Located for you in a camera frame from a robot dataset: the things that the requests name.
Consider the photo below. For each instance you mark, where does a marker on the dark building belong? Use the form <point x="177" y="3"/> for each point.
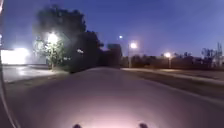
<point x="114" y="55"/>

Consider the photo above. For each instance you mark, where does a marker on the street lamp pole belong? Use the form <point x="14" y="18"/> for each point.
<point x="168" y="60"/>
<point x="129" y="55"/>

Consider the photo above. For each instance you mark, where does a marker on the grey paved path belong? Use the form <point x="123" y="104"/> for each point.
<point x="110" y="96"/>

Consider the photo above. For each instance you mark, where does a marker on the large dark tree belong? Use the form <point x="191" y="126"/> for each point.
<point x="78" y="43"/>

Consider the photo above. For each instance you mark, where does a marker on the row of distant trees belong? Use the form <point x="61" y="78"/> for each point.
<point x="173" y="61"/>

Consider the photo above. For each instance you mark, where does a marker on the robot's own part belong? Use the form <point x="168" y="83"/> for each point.
<point x="143" y="125"/>
<point x="77" y="126"/>

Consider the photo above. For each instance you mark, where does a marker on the dark verge strip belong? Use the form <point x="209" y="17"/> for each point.
<point x="180" y="83"/>

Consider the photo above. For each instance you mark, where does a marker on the grey road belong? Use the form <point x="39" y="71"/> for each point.
<point x="196" y="74"/>

